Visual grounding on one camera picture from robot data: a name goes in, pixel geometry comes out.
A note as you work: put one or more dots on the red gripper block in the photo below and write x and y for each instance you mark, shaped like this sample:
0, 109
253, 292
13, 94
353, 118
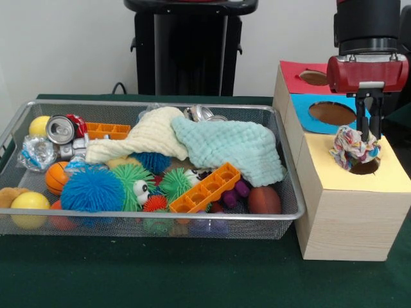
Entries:
366, 72

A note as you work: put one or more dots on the white colourful patterned cloth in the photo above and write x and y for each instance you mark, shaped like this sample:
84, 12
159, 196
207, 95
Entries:
350, 150

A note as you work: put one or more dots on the light blue muslin cloth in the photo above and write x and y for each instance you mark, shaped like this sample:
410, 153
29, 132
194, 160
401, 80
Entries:
231, 144

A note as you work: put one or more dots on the cream muslin cloth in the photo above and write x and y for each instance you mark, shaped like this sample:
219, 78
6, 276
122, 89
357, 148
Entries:
147, 134

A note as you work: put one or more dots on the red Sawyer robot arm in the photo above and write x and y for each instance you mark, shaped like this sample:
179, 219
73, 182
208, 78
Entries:
366, 25

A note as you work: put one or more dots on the wooden box with three holes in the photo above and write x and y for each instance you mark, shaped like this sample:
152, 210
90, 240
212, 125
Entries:
353, 224

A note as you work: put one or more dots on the shallow mesh bin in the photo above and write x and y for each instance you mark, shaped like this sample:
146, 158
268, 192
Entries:
160, 227

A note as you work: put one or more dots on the black upright panel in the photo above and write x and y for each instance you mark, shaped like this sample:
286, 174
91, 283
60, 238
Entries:
406, 96

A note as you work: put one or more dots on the brown toy football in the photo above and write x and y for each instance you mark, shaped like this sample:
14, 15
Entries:
265, 199

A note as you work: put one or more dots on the orange plastic block tray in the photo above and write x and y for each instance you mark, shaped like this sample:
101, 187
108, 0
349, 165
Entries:
205, 189
106, 131

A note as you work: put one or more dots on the dark green tablecloth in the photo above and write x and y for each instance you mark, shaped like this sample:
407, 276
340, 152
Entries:
192, 272

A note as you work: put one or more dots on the green spiky toy with eyes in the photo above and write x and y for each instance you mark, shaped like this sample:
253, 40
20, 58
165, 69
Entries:
128, 179

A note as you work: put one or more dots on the blue spiky ball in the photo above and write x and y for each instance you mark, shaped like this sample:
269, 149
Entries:
90, 192

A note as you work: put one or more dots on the crushed red cola can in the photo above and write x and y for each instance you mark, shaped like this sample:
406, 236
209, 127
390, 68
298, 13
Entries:
61, 130

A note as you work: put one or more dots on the yellow ball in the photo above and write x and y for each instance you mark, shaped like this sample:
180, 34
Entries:
30, 202
38, 125

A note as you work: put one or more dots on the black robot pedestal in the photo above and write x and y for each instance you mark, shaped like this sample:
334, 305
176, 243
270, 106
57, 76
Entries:
192, 48

